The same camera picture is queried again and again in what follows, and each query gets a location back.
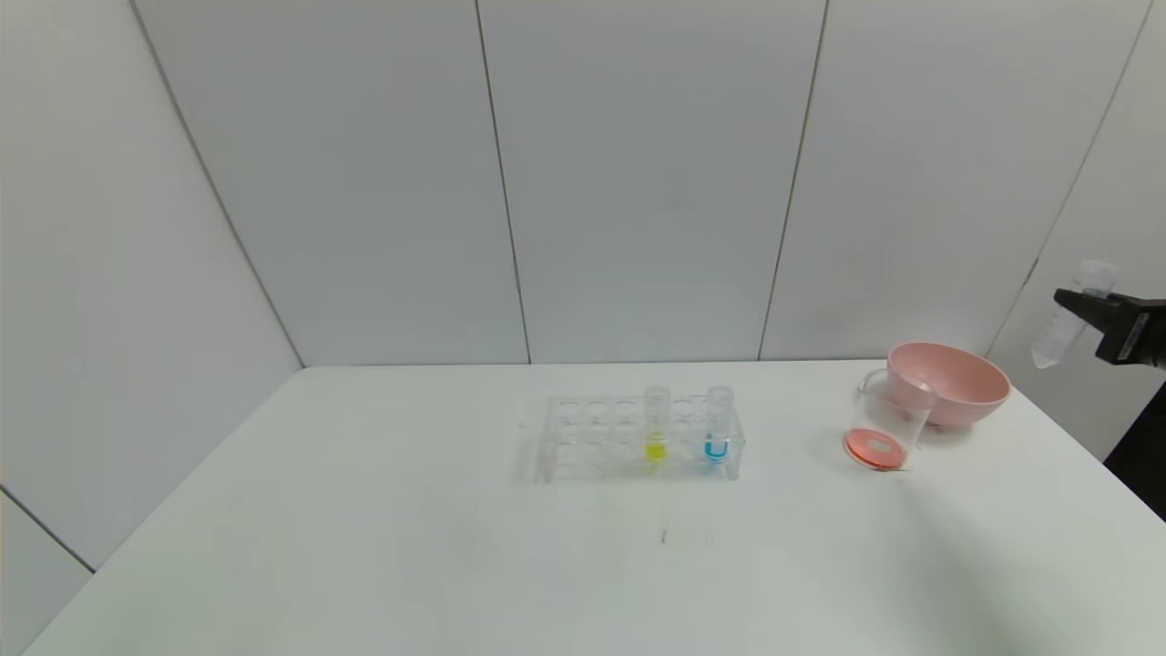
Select clear plastic test tube rack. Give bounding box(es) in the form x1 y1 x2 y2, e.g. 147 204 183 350
537 394 746 484

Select clear glass beaker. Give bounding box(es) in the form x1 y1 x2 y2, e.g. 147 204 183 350
843 369 937 473

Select test tube with blue pigment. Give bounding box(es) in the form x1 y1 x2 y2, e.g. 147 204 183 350
704 384 735 463

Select test tube with red pigment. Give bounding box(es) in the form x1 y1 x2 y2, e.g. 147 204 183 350
1031 260 1118 370

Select pink bowl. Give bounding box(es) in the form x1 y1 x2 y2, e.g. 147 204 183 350
885 343 1010 429

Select test tube with yellow pigment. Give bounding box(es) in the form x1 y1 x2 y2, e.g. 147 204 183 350
643 385 672 464

